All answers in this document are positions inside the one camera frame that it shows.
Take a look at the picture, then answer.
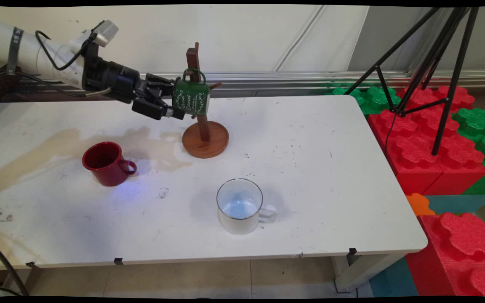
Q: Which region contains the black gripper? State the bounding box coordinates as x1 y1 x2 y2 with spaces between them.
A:
98 58 186 122

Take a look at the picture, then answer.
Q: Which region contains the green mug with white lettering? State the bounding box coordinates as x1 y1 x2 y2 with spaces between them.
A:
172 68 211 117

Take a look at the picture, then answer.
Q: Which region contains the wooden mug tree stand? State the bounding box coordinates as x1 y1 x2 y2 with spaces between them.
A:
182 42 229 159

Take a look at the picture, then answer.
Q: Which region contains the red ceramic mug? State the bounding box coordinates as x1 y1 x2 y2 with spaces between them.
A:
82 141 137 187

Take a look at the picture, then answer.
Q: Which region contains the white enamel mug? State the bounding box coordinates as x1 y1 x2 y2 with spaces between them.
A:
216 178 277 235

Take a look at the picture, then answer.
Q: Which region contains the flat green foam block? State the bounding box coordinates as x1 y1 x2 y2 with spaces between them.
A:
330 86 401 115

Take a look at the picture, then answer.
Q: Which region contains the white table leg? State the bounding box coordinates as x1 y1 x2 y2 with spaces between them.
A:
331 252 407 293

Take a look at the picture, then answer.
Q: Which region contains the large red foam block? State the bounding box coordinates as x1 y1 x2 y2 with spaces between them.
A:
366 84 485 197

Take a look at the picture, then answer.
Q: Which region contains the orange foam piece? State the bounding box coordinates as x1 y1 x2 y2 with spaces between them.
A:
405 193 437 218

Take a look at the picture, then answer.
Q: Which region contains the teal foam block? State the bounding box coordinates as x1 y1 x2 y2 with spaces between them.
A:
369 257 420 298

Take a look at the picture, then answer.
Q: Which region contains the tall green foam block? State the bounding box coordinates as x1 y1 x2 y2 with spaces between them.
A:
452 107 485 195

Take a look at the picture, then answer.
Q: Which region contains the teal foam mat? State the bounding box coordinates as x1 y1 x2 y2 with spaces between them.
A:
424 194 485 215

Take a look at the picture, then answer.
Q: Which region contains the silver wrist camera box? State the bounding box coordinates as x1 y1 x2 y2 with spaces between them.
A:
93 20 119 48

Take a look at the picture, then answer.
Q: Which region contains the aluminium wall rail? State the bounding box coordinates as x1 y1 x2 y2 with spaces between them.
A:
15 69 485 98

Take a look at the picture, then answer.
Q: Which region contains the black strap on arm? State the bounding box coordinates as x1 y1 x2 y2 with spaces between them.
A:
6 27 24 76

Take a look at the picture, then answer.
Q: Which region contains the white wall cable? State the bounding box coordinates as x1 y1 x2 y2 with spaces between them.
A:
274 5 325 72

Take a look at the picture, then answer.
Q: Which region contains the black floor cable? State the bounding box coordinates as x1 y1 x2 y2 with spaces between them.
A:
0 236 29 297

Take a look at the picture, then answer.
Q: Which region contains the thin black tripod cable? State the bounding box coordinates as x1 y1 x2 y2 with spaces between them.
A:
384 110 397 157

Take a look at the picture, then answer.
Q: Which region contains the black camera tripod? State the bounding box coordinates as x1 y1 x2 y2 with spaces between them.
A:
344 6 480 156

